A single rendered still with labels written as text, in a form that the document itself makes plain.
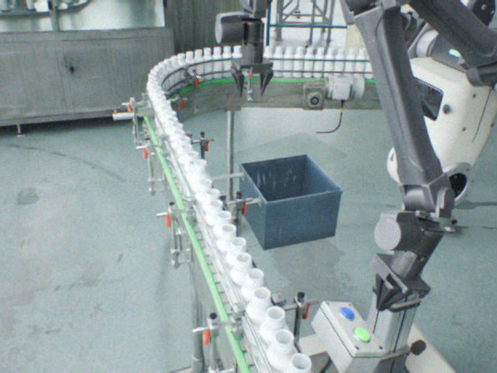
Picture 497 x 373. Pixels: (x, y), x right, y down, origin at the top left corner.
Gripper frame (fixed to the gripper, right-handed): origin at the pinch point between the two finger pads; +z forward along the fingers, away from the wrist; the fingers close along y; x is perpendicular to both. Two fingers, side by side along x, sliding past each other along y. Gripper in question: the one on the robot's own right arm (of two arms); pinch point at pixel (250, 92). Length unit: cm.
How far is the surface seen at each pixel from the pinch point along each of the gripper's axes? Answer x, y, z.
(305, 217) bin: -9, -28, 55
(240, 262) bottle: 42, 17, 24
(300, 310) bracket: 52, 6, 33
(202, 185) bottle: 6.8, 16.2, 23.9
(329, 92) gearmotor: -101, -86, 42
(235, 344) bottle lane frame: 50, 20, 41
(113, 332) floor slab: -55, 46, 141
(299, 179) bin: -39, -40, 57
